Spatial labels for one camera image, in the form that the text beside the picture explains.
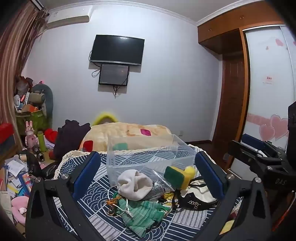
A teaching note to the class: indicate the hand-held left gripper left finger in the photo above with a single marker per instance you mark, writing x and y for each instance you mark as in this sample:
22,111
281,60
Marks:
86,171

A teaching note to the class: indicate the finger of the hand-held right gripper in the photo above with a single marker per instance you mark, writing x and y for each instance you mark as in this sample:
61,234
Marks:
253,140
242,153

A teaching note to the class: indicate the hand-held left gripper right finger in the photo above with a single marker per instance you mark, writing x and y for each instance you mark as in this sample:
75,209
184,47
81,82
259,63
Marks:
209,173

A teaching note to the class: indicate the green and yellow sponge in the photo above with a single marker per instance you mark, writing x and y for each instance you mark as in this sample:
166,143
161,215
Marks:
177,177

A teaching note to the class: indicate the white knitted sock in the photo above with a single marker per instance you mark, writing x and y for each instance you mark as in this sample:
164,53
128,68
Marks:
134,184

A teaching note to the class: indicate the grey glittery cloth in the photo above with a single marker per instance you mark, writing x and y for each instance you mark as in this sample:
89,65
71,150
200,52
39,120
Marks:
158,188

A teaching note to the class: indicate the clear plastic storage box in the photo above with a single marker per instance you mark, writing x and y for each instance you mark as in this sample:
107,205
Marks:
148,153

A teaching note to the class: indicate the green striped cloth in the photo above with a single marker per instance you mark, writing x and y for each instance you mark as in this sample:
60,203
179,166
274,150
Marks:
141,215

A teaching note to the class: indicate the pink heart decal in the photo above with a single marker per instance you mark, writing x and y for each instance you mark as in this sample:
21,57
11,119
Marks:
274,128

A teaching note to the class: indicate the dark purple plush toy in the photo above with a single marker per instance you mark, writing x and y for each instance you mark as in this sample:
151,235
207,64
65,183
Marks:
69,139

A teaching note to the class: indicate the brown wooden door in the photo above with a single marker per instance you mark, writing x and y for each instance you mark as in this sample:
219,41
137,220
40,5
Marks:
231,99

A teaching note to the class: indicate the red plush toy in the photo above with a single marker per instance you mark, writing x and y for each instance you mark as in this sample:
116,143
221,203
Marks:
50,135

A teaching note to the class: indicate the black flashlight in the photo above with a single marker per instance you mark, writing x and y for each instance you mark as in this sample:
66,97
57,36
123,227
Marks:
38,154

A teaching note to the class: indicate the beige printed blanket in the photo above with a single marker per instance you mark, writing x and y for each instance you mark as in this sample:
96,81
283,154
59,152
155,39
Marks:
120,132

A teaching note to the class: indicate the green bottle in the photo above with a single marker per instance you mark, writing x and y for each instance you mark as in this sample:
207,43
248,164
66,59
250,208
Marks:
42,142

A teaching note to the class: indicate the yellow cloth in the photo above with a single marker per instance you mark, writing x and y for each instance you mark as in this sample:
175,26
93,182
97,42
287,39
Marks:
227,227

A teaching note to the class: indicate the blue patterned tablecloth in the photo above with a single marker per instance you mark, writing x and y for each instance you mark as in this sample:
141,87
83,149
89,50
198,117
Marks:
185,228

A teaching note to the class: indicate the white paper notice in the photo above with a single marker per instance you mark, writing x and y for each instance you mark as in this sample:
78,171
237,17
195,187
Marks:
268,79

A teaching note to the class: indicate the pink rabbit figure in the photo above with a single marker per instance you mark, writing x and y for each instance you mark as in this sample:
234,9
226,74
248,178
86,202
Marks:
31,138

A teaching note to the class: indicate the pile of papers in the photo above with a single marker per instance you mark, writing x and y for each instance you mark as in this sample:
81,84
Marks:
16,178

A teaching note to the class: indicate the green storage box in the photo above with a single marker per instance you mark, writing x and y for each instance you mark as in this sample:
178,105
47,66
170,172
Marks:
34,121

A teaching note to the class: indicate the pink plush cushion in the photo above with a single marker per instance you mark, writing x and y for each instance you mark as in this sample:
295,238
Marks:
17,205

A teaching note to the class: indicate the wooden wardrobe with white doors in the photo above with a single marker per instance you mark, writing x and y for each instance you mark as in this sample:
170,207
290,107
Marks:
261,58

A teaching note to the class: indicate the grey plush toy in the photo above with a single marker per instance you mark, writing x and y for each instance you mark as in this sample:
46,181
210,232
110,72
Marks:
47,97

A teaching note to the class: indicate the white air conditioner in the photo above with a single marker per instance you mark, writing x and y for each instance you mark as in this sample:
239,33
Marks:
67,20

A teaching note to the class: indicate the small black wall monitor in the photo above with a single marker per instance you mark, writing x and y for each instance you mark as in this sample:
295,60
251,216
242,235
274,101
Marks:
113,74

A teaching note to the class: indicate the black wall television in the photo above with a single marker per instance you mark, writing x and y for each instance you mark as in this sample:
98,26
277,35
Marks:
116,49

